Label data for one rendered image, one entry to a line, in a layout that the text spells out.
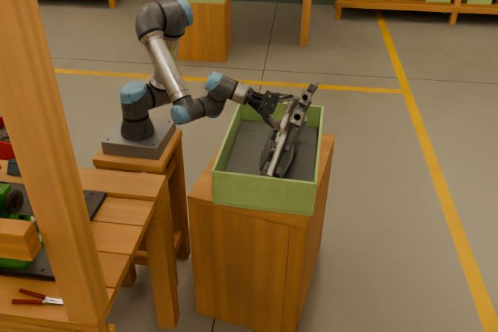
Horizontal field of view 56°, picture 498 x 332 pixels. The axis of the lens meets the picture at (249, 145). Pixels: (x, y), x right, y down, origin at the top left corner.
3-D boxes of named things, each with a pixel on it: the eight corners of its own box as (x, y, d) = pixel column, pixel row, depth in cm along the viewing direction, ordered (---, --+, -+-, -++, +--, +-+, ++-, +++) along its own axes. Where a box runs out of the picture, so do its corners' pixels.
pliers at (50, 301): (11, 303, 142) (10, 301, 141) (21, 290, 146) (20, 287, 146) (60, 311, 140) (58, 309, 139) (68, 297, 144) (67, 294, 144)
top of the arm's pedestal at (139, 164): (121, 129, 238) (120, 122, 235) (182, 135, 233) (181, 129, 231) (93, 166, 211) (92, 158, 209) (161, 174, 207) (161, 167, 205)
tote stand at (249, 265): (239, 225, 297) (238, 117, 252) (320, 244, 284) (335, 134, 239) (196, 313, 243) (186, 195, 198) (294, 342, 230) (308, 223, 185)
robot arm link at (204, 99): (190, 110, 183) (196, 91, 175) (213, 101, 189) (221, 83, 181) (201, 124, 181) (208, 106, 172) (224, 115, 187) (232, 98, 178)
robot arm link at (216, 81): (207, 81, 180) (213, 65, 173) (234, 92, 181) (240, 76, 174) (201, 94, 175) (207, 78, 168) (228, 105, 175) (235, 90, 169)
